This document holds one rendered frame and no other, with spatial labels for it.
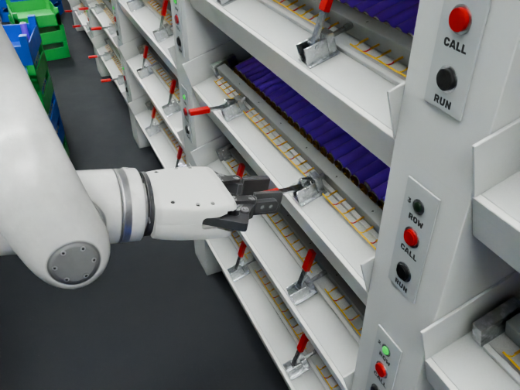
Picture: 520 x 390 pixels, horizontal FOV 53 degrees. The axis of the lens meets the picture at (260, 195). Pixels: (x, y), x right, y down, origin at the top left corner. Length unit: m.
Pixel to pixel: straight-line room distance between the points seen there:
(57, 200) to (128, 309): 0.85
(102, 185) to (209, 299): 0.76
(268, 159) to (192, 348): 0.55
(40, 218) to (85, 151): 1.46
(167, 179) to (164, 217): 0.06
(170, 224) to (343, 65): 0.26
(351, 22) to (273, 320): 0.63
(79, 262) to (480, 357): 0.38
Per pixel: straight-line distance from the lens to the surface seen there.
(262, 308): 1.07
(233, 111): 0.90
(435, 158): 0.44
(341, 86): 0.56
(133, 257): 1.42
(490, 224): 0.42
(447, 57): 0.41
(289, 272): 0.87
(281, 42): 0.67
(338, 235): 0.65
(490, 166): 0.41
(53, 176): 0.47
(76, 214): 0.48
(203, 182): 0.62
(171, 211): 0.57
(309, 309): 0.82
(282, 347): 1.01
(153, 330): 1.24
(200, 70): 1.04
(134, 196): 0.57
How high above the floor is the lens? 0.94
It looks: 36 degrees down
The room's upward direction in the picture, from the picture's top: straight up
